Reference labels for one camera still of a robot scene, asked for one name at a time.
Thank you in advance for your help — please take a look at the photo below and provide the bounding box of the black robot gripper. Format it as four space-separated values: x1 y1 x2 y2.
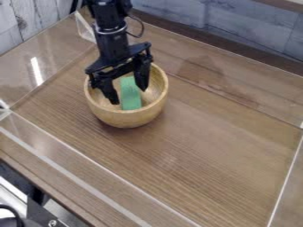
85 0 152 105

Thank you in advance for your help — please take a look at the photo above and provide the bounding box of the green rectangular block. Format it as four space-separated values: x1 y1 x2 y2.
120 76 141 110

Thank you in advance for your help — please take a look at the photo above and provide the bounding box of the round wooden bowl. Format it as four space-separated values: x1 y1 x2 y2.
84 63 169 129

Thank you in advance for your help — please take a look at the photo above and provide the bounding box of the clear acrylic corner bracket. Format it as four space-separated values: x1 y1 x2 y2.
74 12 96 43

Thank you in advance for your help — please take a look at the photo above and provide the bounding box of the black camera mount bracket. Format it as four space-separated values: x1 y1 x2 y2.
24 198 68 227

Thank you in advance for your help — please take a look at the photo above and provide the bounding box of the black cable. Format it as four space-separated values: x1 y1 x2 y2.
0 203 26 227

